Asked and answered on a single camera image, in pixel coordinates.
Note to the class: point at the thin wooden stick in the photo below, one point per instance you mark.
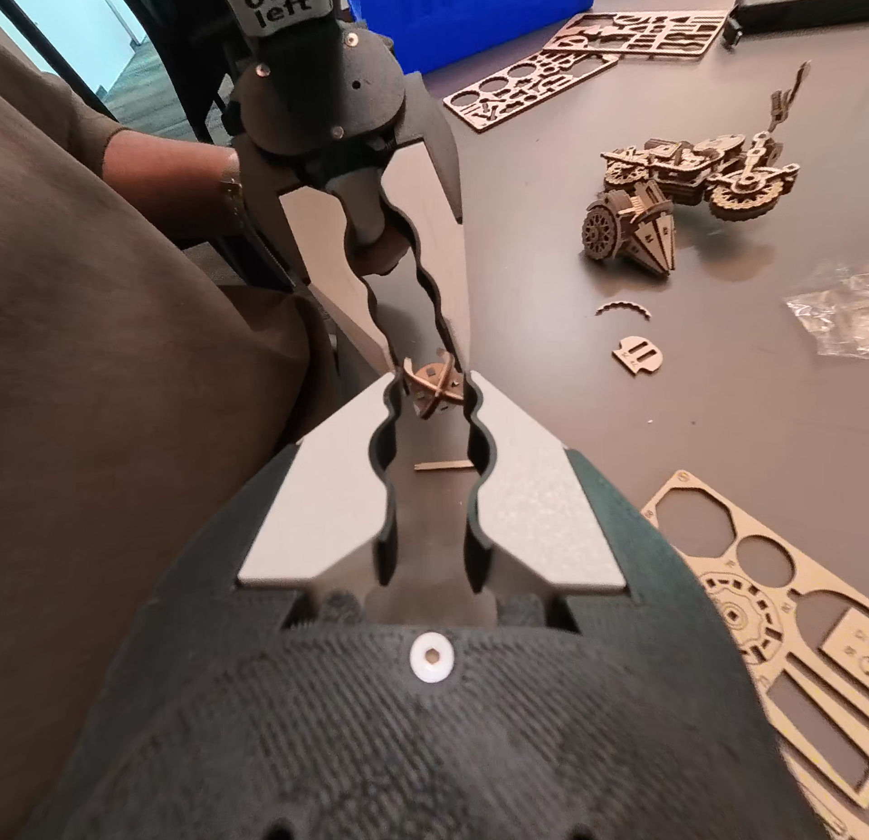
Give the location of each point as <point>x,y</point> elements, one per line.
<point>442,465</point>

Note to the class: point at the large wooden puzzle sheet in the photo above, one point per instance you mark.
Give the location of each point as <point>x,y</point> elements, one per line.
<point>747,616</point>

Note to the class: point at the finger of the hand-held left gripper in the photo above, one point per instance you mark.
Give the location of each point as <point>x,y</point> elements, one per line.
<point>434,208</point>
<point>326,256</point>

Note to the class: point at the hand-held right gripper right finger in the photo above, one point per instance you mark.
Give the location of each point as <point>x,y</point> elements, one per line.
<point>543,514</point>

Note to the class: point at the crumpled clear plastic bag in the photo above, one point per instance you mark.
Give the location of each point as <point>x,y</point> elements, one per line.
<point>835,310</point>

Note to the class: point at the curved toothed wooden piece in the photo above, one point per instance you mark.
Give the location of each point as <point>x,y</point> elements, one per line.
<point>623,307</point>

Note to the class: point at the person's left hand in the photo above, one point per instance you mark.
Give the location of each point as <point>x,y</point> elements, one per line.
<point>377,256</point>

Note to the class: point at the round slotted wooden piece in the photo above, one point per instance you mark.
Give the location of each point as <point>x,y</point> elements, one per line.
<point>638,354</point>

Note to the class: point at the wooden cone wheel model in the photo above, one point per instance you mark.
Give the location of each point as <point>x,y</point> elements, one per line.
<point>631,232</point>

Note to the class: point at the blue plastic bin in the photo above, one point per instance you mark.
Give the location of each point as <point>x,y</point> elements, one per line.
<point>468,11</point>

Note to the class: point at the wooden motorcycle model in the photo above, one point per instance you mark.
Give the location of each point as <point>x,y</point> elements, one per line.
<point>706,167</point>

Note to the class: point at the small wooden puzzle assembly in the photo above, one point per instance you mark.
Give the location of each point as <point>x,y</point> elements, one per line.
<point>431,388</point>

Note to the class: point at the wooden puzzle sheet small cutouts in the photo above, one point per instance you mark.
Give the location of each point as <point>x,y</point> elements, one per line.
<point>638,32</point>

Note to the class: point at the dark desk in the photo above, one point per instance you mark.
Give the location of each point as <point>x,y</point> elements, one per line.
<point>543,310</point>

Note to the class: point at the person's left forearm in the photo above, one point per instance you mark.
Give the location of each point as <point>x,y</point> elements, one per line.
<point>170,181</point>

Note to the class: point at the wooden puzzle sheet round holes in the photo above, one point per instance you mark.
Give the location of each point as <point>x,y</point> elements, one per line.
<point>529,89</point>

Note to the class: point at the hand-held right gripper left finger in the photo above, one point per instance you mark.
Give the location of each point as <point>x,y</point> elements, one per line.
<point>319,507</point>

